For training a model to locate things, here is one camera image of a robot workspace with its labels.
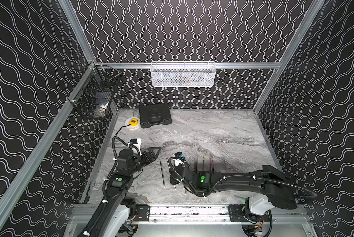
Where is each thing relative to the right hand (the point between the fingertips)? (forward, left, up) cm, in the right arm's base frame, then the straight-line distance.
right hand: (169, 171), depth 77 cm
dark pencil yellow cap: (+13, -21, -12) cm, 27 cm away
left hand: (+8, +6, +9) cm, 13 cm away
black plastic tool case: (+47, +13, -6) cm, 49 cm away
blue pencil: (-4, -1, +18) cm, 19 cm away
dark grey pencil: (+2, +5, -12) cm, 13 cm away
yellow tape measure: (+41, +30, -8) cm, 51 cm away
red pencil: (+10, -16, -12) cm, 23 cm away
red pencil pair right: (+9, -25, -11) cm, 29 cm away
